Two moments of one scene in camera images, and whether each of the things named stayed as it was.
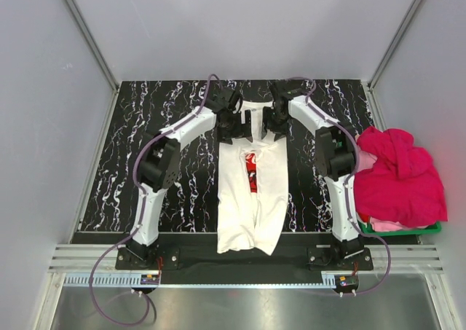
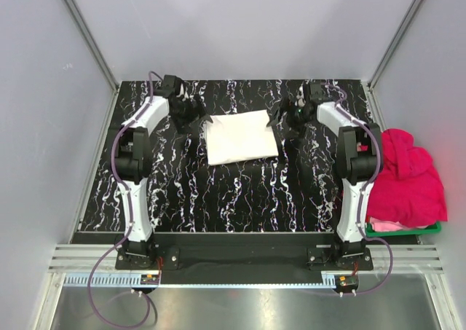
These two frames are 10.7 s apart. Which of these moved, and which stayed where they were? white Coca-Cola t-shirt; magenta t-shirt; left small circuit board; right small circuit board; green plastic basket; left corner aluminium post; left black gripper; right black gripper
Moved: right black gripper; left black gripper; white Coca-Cola t-shirt
Stayed: right small circuit board; left small circuit board; magenta t-shirt; left corner aluminium post; green plastic basket
